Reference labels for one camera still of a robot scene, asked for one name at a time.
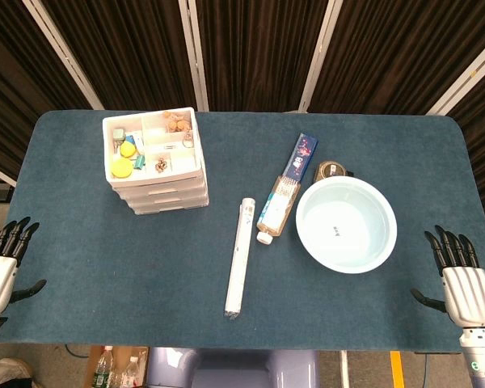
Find white table leg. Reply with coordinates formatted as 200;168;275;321
339;350;351;388

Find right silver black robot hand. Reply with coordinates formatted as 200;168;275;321
411;225;485;327

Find round brown tape measure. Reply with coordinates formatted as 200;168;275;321
314;160;355;183

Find long blue printed box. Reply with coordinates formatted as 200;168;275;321
281;133;319;183

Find lavender robot torso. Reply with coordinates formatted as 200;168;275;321
146;347;320;388

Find blue table cloth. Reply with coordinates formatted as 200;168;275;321
0;109;485;356

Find large yellow round disc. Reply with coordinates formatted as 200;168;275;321
111;158;135;179

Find toothpaste tube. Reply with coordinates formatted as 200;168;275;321
255;175;301;244

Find long white tube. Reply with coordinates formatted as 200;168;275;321
224;196;255;321

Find white shoe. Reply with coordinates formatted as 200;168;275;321
0;357;34;385

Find small white tube blue cap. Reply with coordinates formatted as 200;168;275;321
124;131;146;155

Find pile of cork stoppers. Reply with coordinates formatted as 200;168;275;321
163;111;189;133

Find light blue plastic basin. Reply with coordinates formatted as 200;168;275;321
295;175;399;274

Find white drawer organizer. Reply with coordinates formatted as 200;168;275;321
102;106;210;217

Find brown cardboard box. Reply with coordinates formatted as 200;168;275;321
82;345;150;388

